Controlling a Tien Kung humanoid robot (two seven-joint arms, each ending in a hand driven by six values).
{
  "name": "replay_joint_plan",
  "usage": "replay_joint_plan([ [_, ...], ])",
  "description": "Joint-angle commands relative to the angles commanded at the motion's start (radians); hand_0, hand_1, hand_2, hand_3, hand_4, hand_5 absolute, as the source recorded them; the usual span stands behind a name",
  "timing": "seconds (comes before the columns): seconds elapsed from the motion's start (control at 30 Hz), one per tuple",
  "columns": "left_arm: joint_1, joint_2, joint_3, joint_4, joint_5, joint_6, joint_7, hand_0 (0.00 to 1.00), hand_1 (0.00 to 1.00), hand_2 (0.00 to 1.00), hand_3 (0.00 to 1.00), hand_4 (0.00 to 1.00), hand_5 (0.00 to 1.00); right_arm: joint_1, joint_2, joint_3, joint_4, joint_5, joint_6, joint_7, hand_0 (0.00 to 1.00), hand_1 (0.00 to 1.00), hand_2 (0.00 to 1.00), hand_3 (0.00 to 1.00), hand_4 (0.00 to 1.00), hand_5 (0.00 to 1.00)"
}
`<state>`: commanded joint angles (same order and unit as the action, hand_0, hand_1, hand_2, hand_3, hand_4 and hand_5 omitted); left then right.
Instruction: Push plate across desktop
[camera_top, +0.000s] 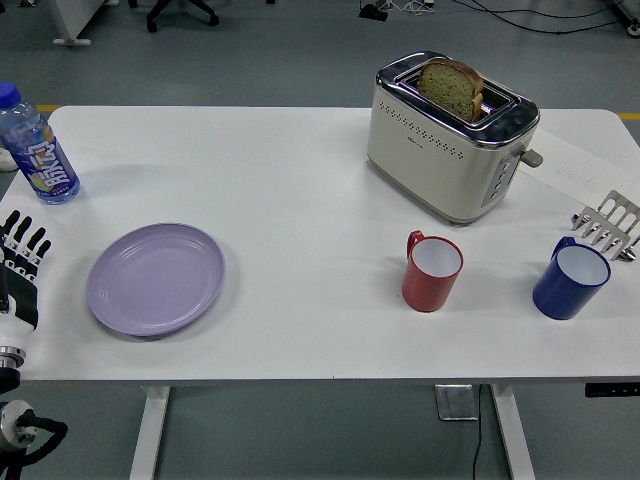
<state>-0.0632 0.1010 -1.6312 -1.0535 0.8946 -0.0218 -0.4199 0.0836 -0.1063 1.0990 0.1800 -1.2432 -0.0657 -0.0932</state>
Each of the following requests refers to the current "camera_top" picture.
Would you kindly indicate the metal toast rack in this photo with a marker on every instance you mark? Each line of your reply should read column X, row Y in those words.
column 615, row 220

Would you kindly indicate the black floor device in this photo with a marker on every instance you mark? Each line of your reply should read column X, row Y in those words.
column 374, row 12

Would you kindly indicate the cream and chrome toaster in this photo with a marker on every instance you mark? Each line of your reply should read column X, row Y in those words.
column 440, row 170

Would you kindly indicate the white desk leg foot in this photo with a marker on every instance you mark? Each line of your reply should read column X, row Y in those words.
column 75, row 35

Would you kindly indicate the black table control panel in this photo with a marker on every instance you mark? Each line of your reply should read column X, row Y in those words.
column 612, row 390

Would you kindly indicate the white table leg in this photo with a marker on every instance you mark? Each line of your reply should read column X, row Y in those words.
column 512, row 430
column 150, row 430

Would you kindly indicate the brown bread slice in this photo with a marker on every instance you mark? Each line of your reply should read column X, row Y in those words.
column 447, row 87

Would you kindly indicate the red mug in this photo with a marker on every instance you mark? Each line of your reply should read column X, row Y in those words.
column 425, row 292

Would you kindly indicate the black office chair base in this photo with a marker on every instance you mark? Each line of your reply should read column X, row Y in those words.
column 180, row 10

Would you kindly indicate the purple plate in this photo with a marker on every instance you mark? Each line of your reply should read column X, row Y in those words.
column 156, row 280

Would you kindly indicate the metal box under table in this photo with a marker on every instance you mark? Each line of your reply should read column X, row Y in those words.
column 456, row 402

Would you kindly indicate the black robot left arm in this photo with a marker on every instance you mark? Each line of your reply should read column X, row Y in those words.
column 15, row 430

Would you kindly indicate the blue-label drink bottle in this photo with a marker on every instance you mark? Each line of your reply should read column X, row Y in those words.
column 45, row 160

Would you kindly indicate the blue mug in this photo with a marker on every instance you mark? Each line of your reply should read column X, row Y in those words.
column 557, row 295

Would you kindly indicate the white shoe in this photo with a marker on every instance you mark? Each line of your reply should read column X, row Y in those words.
column 6, row 160

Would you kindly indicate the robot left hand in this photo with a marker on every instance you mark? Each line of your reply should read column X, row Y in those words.
column 24, row 300

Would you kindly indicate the white paper sheet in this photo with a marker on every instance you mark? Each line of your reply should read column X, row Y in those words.
column 575, row 160

